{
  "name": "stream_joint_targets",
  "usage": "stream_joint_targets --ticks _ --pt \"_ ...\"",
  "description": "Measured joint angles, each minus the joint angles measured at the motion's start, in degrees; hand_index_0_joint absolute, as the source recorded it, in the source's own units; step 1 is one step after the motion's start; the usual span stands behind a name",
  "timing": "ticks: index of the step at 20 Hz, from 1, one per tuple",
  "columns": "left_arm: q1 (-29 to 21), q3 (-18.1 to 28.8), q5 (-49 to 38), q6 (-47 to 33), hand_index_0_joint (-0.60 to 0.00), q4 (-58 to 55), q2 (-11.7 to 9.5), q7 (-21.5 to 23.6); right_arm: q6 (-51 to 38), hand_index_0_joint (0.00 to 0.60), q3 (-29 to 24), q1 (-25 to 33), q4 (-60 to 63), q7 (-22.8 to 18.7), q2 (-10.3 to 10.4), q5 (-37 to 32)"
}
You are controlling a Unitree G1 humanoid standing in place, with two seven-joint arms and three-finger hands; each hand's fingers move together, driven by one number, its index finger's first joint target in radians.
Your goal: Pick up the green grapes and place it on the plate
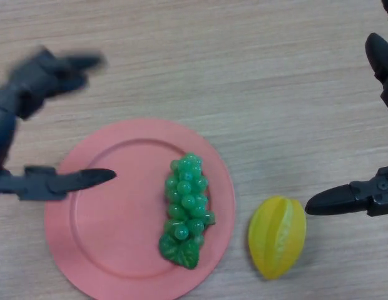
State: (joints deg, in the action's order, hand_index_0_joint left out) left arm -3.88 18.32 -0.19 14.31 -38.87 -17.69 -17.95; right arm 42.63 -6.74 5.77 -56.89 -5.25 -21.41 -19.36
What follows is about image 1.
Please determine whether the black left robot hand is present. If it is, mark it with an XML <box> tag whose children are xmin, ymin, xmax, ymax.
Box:
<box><xmin>0</xmin><ymin>46</ymin><xmax>117</xmax><ymax>203</ymax></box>

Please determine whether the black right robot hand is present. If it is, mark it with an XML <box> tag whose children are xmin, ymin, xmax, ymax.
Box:
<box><xmin>305</xmin><ymin>0</ymin><xmax>388</xmax><ymax>217</ymax></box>

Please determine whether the green grape bunch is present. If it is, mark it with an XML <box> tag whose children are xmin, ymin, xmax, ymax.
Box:
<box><xmin>158</xmin><ymin>152</ymin><xmax>216</xmax><ymax>270</ymax></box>

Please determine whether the pink round plate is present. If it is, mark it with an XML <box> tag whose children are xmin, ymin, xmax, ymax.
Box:
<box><xmin>43</xmin><ymin>118</ymin><xmax>237</xmax><ymax>300</ymax></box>

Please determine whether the yellow starfruit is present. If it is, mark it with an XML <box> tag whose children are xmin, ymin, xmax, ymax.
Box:
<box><xmin>247</xmin><ymin>195</ymin><xmax>307</xmax><ymax>281</ymax></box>

